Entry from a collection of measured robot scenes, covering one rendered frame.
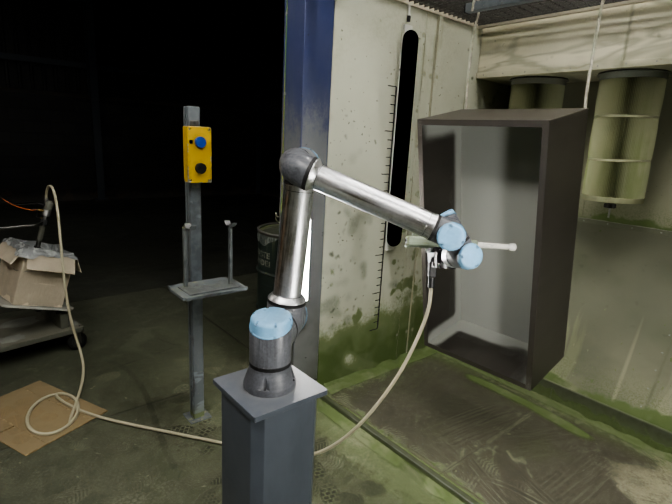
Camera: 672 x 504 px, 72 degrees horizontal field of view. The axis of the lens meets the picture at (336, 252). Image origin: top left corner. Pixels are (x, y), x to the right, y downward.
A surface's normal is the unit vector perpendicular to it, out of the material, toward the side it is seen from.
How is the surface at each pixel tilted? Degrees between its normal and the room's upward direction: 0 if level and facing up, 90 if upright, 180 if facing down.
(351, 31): 90
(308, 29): 90
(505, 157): 102
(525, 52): 90
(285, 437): 90
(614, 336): 57
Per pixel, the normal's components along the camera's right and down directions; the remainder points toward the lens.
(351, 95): 0.64, 0.22
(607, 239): -0.61, -0.43
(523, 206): -0.73, 0.32
